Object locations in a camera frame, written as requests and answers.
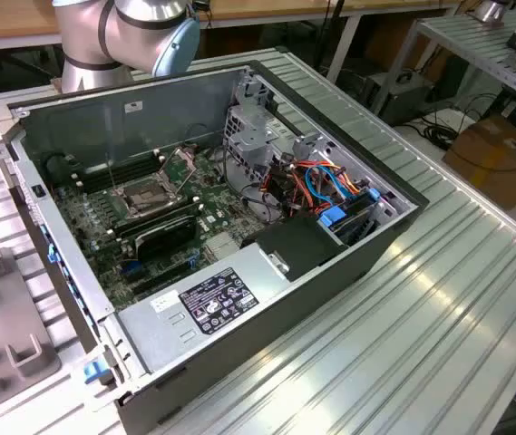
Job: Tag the wooden desk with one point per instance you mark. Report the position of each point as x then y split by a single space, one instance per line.
12 18

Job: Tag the brown cardboard box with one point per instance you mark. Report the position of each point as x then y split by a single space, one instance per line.
502 163

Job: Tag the metal slat side table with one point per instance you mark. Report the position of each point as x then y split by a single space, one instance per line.
475 41

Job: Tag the black graphics card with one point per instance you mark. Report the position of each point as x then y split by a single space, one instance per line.
167 238

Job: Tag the black box under table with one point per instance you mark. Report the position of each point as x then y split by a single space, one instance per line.
402 95

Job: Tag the open black PC case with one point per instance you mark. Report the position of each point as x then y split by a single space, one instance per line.
239 362

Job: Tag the silver chipset heatsink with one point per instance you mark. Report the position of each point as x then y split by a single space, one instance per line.
221 247

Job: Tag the silver robot base drum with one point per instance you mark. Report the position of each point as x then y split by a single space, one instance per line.
491 10

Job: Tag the silver power supply unit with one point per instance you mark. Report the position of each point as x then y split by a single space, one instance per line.
167 335

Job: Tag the thin metal locking lever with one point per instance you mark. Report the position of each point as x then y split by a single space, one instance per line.
111 171

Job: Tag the blue disk carrier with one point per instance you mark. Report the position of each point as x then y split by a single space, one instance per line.
332 217

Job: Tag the grey parts rack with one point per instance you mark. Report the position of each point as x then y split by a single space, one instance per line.
3 317

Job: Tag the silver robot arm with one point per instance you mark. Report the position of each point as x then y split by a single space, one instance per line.
90 36

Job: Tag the black expansion slot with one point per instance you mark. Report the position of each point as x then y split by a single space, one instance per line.
162 277

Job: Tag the blue case latch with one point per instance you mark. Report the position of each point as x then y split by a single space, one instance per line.
92 371

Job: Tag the grey metal drive cage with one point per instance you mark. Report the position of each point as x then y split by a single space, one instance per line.
248 140

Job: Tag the CPU socket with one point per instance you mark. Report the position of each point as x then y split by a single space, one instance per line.
142 197

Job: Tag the green motherboard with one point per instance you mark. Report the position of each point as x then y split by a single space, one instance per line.
214 199

